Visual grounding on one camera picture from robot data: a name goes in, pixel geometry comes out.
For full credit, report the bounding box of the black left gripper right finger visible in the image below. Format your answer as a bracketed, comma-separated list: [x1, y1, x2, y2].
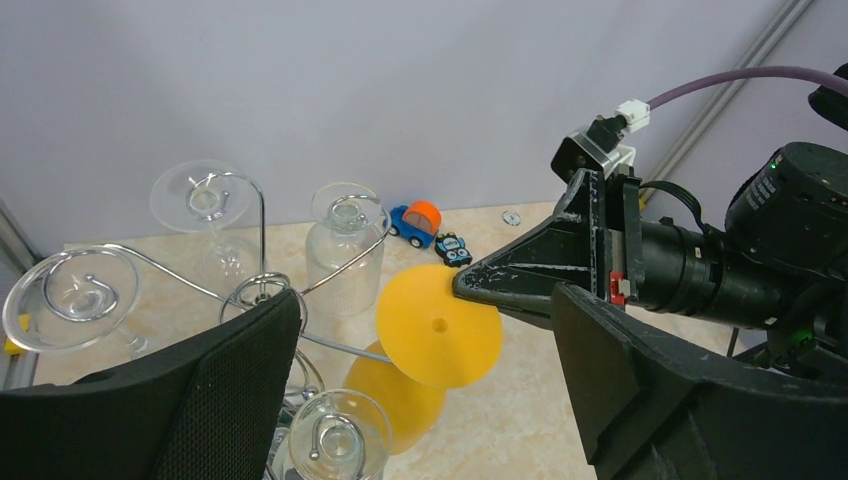
[551, 284, 847, 479]

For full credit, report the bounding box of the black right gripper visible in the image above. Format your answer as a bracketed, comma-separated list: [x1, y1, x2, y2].
[453, 169, 782, 328]

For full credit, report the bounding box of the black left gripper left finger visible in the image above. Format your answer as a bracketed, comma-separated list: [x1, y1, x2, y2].
[1, 291, 301, 479]

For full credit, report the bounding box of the clear wine glass front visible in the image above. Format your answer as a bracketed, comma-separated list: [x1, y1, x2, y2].
[265, 389, 393, 479]

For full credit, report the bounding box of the clear wine glass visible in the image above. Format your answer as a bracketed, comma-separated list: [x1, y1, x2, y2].
[265, 389, 393, 479]
[149, 159, 260, 294]
[2, 246, 149, 359]

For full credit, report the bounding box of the yellow plastic wine glass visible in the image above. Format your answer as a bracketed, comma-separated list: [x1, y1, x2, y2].
[343, 264, 504, 455]

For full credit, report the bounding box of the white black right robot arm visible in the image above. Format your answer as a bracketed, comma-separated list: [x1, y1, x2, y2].
[452, 66, 847, 383]

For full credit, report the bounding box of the chrome wine glass rack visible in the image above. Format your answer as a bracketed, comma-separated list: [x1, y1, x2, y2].
[42, 172, 392, 480]

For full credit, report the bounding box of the clear wine glass back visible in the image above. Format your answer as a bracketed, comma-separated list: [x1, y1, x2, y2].
[149, 159, 260, 294]

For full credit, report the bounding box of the blue orange toy car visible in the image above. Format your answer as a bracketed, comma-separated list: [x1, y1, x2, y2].
[389, 200, 442, 249]

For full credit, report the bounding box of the clear textured glass right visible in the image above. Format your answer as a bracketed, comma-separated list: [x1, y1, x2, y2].
[305, 182, 388, 317]

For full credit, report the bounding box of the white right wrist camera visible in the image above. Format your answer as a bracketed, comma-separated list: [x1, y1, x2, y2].
[550, 99, 651, 183]

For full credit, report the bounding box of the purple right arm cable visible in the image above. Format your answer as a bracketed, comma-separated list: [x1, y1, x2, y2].
[647, 65, 848, 111]

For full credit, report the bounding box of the aluminium frame rail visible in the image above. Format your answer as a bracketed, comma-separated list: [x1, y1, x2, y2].
[647, 0, 817, 181]

